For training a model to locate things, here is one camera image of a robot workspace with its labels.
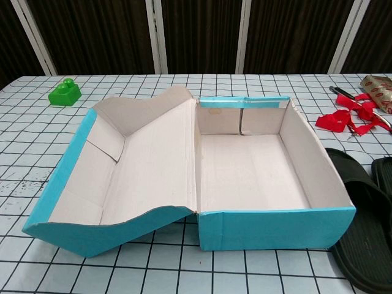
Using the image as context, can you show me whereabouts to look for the light blue shoe box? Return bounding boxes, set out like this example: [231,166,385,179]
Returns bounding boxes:
[21,85,358,260]

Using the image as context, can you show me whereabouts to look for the black rubber slipper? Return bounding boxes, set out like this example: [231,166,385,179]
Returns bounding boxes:
[324,148,392,292]
[371,157,392,197]

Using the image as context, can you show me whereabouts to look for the grid-patterned white tablecloth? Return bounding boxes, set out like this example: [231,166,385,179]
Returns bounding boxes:
[0,72,392,294]

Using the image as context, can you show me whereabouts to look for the green toy building block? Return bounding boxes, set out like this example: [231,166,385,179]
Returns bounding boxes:
[48,78,82,107]

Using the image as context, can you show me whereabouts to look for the dark folding screen white frames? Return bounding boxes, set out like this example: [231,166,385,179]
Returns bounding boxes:
[0,0,392,77]

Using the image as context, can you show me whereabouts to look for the gold snack wrapper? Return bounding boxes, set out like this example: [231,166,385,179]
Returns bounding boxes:
[360,74,392,116]

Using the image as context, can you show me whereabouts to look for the red ribbon strap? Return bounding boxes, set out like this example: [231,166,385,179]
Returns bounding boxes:
[315,93,392,141]

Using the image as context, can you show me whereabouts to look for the metal ladle black handle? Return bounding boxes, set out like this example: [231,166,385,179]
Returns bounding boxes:
[329,86,392,129]

